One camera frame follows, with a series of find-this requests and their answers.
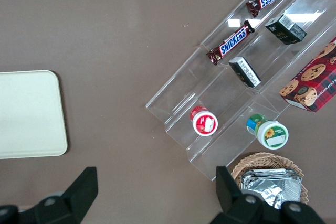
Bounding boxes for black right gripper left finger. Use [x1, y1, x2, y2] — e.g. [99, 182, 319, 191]
[18, 166, 99, 224]

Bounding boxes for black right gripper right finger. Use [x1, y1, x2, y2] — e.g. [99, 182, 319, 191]
[209, 166, 283, 224]

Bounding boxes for light wicker basket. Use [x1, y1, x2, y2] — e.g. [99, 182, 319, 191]
[230, 152, 308, 206]

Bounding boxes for cream rectangular plastic tray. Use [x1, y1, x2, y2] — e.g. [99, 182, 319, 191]
[0, 70, 68, 159]

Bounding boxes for silver foil wrapped packs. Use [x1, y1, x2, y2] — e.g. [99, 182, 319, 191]
[240, 167, 303, 210]

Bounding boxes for green sunflower lidded jar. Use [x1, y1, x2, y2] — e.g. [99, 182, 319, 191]
[246, 114, 289, 150]

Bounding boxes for red lidded small jar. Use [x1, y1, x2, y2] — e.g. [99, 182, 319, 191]
[190, 105, 219, 137]

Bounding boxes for clear acrylic stepped display shelf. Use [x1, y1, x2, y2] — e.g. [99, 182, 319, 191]
[145, 0, 336, 182]

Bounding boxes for small black carton box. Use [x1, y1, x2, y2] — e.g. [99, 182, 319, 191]
[264, 13, 308, 46]
[228, 56, 262, 89]

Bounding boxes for red tartan cookie box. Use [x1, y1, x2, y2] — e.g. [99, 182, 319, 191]
[278, 37, 336, 114]

